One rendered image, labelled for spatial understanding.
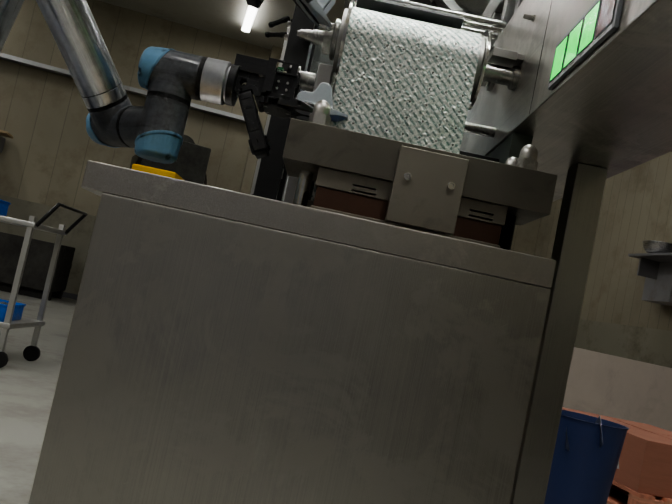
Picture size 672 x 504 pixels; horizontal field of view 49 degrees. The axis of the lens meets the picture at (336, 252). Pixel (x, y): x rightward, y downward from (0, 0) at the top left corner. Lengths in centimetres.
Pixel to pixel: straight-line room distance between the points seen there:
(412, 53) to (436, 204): 37
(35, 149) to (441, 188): 1120
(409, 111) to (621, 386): 663
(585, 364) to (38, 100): 867
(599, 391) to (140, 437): 682
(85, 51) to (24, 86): 1096
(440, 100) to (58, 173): 1088
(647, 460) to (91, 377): 366
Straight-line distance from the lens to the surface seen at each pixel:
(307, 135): 110
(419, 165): 108
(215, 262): 102
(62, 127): 1212
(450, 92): 134
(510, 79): 142
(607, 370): 769
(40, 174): 1206
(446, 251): 103
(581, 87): 110
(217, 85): 130
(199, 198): 103
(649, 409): 801
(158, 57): 133
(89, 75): 137
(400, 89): 133
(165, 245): 104
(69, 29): 136
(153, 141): 129
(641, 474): 440
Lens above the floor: 78
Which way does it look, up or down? 4 degrees up
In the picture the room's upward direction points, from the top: 12 degrees clockwise
